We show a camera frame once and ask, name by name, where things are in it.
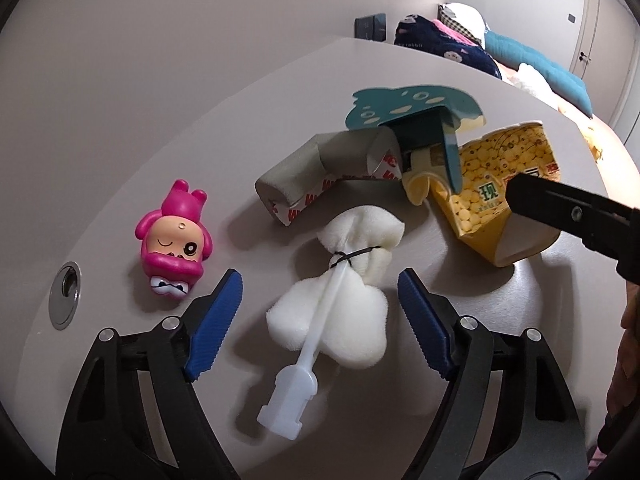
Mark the person's right hand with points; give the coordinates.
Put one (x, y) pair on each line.
(627, 355)

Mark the grey foam corner guard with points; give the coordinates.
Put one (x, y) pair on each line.
(300, 170)

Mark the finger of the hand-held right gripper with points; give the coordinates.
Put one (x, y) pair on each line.
(575, 210)

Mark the teal dinosaur cardboard box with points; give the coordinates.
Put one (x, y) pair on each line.
(400, 102)

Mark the white sponge brush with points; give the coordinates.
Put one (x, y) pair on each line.
(350, 310)

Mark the pink figure toy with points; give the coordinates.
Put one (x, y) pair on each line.
(175, 245)

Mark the yellow popcorn carton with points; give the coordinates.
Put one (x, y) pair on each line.
(480, 200)

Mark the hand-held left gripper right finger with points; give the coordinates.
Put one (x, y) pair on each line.
(425, 330)

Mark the pink cloth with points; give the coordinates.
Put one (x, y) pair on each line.
(450, 30)

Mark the black box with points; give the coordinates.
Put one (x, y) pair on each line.
(370, 26)

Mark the navy printed blanket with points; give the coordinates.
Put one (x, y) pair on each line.
(430, 40)

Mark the white door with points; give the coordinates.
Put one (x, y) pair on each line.
(597, 20)

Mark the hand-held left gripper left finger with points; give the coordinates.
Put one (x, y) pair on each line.
(215, 325)

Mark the teal pillow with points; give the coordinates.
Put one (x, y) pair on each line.
(525, 55)

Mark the checked patchwork pillow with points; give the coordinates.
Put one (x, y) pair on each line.
(467, 17)

